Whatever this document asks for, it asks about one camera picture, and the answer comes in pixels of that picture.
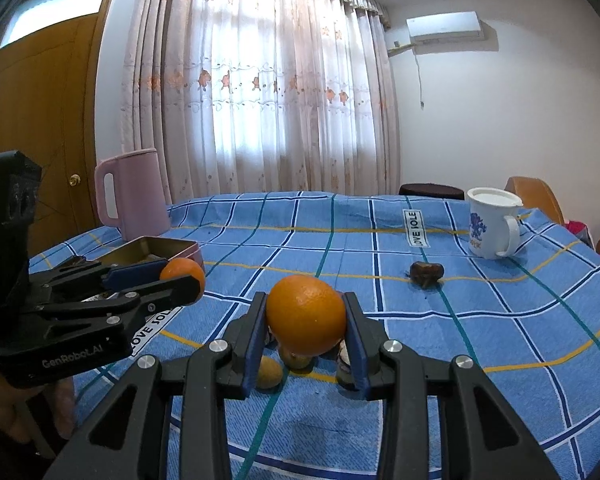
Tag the small green-brown fruit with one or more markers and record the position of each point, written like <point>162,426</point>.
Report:
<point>296,361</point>

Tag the brass door knob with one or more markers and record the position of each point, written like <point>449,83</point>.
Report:
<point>73,179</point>

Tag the pink electric kettle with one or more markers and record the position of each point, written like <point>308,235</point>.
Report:
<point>137,195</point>

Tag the white air conditioner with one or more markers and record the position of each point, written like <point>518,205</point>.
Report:
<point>445,26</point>

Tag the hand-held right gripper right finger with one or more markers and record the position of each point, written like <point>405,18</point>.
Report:
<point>355,346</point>

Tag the dark brown dried fruit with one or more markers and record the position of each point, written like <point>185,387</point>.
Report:
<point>426,275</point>

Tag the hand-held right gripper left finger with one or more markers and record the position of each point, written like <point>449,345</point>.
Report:
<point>258,342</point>

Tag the sheer floral curtain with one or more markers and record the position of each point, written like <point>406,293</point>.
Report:
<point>260,85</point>

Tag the small orange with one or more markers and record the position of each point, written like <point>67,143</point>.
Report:
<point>182,271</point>

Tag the pink red cloth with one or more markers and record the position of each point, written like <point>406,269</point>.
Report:
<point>580,232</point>

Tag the wooden door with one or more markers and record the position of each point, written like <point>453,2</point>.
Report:
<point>45,110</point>

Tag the pink metal tin box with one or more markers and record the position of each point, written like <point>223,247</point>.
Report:
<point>155,247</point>

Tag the blue checked tablecloth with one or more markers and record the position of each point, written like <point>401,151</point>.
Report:
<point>480,340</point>

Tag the white mug with blue print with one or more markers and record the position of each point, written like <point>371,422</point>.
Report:
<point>487,225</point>

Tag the person's left hand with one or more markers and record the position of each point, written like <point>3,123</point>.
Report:
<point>2,410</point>

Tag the brown and white nut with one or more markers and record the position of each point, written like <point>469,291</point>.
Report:
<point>344,360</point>

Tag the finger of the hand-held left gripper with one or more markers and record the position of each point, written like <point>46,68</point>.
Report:
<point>145,301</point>
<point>135,271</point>

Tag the small yellow-brown fruit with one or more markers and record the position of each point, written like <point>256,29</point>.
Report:
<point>269,374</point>

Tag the dark round stool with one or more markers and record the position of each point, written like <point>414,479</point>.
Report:
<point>430,191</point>

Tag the large orange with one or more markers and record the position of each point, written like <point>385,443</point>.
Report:
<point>306,316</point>

